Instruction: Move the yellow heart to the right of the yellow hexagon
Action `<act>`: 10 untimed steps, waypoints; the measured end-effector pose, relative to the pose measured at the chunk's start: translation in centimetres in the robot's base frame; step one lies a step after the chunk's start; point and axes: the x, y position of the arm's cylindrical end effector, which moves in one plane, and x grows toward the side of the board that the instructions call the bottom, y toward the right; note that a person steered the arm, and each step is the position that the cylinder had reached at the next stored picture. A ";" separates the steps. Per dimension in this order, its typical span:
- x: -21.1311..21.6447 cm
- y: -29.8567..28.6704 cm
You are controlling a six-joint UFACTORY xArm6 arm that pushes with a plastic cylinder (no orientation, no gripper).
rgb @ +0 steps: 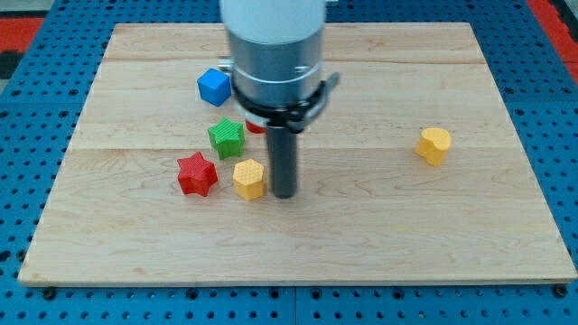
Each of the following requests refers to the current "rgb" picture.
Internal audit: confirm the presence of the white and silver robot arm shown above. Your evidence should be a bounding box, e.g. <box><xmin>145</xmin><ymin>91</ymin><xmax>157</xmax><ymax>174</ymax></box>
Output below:
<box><xmin>219</xmin><ymin>0</ymin><xmax>334</xmax><ymax>199</ymax></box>

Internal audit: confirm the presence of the light wooden board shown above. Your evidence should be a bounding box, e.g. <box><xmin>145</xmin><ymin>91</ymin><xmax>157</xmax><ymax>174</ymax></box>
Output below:
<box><xmin>19</xmin><ymin>23</ymin><xmax>577</xmax><ymax>287</ymax></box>

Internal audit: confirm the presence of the red block behind rod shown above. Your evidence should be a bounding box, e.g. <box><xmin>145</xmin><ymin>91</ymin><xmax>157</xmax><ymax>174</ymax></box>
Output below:
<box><xmin>245</xmin><ymin>120</ymin><xmax>266</xmax><ymax>134</ymax></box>

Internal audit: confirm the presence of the black clamp ring with lever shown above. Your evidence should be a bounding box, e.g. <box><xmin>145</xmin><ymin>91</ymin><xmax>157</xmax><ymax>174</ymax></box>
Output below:
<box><xmin>217</xmin><ymin>57</ymin><xmax>341</xmax><ymax>135</ymax></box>

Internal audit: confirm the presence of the yellow heart block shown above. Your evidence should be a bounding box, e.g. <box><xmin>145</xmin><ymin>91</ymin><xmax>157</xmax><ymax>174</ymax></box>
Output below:
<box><xmin>415</xmin><ymin>127</ymin><xmax>452</xmax><ymax>166</ymax></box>

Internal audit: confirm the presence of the blue cube block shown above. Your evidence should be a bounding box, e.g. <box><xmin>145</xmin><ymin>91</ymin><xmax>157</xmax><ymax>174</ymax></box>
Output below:
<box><xmin>197</xmin><ymin>68</ymin><xmax>231</xmax><ymax>107</ymax></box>

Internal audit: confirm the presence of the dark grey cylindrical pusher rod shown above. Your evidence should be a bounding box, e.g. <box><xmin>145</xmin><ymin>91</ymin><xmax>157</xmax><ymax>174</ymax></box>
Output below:
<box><xmin>266</xmin><ymin>125</ymin><xmax>297</xmax><ymax>199</ymax></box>

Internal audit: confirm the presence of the yellow hexagon block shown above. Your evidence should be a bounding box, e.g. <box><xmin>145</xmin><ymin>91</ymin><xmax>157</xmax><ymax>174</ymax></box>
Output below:
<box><xmin>233</xmin><ymin>159</ymin><xmax>266</xmax><ymax>200</ymax></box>

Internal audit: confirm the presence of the red star block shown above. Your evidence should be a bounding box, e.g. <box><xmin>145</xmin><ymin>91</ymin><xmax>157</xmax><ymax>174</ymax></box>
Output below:
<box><xmin>177</xmin><ymin>152</ymin><xmax>219</xmax><ymax>197</ymax></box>

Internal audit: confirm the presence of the green star block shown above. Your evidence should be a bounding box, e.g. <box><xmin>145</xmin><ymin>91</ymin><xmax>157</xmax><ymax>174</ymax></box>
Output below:
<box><xmin>208</xmin><ymin>117</ymin><xmax>245</xmax><ymax>160</ymax></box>

